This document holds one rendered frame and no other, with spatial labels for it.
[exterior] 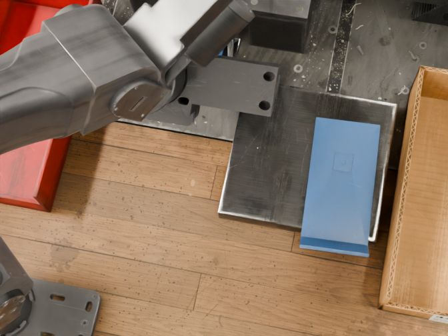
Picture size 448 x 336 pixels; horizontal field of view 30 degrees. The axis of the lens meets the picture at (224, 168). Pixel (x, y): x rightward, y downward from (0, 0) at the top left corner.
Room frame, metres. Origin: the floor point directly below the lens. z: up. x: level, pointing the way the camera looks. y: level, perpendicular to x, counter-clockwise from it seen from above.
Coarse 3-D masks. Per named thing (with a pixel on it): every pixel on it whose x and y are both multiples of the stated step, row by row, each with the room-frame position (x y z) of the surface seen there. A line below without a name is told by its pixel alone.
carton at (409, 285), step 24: (432, 72) 0.35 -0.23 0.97; (432, 96) 0.34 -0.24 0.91; (408, 120) 0.31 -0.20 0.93; (432, 120) 0.32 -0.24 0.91; (408, 144) 0.27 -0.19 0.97; (432, 144) 0.29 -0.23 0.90; (408, 168) 0.25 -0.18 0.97; (432, 168) 0.26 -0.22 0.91; (408, 192) 0.24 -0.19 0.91; (432, 192) 0.23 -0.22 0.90; (408, 216) 0.21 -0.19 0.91; (432, 216) 0.21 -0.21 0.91; (408, 240) 0.19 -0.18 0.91; (432, 240) 0.18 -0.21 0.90; (384, 264) 0.16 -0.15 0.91; (408, 264) 0.16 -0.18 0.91; (432, 264) 0.16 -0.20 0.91; (384, 288) 0.13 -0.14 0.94; (408, 288) 0.14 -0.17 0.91; (432, 288) 0.13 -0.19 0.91; (408, 312) 0.11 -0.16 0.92; (432, 312) 0.10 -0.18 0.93
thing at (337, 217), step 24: (336, 120) 0.33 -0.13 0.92; (336, 144) 0.30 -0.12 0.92; (360, 144) 0.29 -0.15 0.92; (312, 168) 0.28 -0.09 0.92; (360, 168) 0.27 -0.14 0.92; (312, 192) 0.25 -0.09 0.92; (336, 192) 0.25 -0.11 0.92; (360, 192) 0.24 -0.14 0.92; (312, 216) 0.22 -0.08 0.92; (336, 216) 0.22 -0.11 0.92; (360, 216) 0.22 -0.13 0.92; (312, 240) 0.20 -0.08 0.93; (336, 240) 0.19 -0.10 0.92; (360, 240) 0.19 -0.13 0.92
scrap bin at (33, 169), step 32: (0, 0) 0.53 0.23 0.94; (32, 0) 0.54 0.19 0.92; (64, 0) 0.53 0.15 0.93; (96, 0) 0.51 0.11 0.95; (0, 32) 0.51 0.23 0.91; (32, 32) 0.50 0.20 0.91; (0, 160) 0.35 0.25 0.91; (32, 160) 0.34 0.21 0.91; (64, 160) 0.34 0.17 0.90; (0, 192) 0.31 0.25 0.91; (32, 192) 0.31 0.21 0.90
